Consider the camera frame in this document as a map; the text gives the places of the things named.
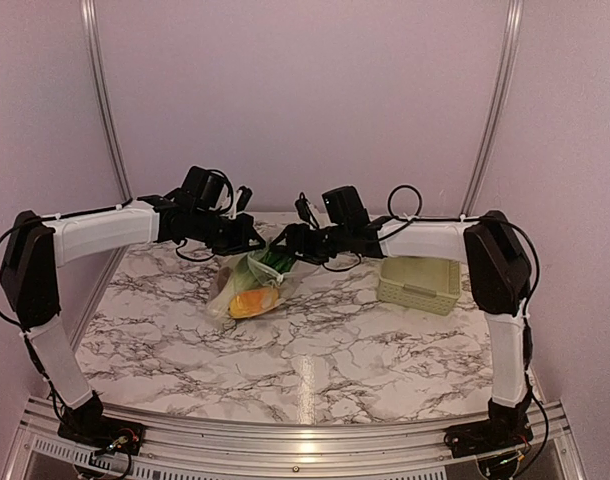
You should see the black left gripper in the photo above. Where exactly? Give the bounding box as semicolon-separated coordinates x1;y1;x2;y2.
191;207;264;256

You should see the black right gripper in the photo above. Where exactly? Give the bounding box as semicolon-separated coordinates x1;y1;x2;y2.
268;223;349;266

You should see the polka dot zip top bag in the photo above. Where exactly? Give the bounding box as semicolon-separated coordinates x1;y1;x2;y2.
206;248;318;323

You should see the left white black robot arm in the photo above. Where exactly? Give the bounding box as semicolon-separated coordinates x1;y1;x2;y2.
0;166;265;445

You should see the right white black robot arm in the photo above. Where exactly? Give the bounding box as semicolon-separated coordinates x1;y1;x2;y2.
270;186;535;456

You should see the green fake cucumber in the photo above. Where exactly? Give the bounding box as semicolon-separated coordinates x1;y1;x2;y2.
260;250;296;274

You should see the yellow fake fruit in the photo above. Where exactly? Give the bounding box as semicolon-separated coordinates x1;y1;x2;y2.
229;287;279;319

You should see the pale green plastic basket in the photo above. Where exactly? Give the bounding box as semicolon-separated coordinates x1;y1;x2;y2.
376;257;461;316

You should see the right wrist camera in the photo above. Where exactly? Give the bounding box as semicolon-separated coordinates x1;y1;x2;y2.
294;192;322;230

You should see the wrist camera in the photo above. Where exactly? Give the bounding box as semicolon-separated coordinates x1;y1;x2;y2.
294;192;322;230
227;186;253;220

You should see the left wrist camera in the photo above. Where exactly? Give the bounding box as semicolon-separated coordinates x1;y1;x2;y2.
227;186;253;220

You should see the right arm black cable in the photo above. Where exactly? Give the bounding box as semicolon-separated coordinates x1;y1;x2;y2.
324;184;551;471

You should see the front aluminium rail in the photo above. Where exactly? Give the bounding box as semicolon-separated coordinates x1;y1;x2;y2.
2;397;587;479

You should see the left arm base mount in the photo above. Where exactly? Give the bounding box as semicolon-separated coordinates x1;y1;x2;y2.
58;417;145;455

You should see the left aluminium frame post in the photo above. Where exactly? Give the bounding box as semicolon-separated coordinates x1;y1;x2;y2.
80;0;133;200

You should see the aluminium frame post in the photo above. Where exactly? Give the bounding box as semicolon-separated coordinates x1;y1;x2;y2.
80;0;133;200
461;0;524;215

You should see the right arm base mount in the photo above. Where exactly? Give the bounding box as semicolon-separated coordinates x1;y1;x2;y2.
443;420;534;458

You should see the right aluminium frame post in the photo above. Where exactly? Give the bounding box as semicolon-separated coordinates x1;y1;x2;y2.
461;0;524;215

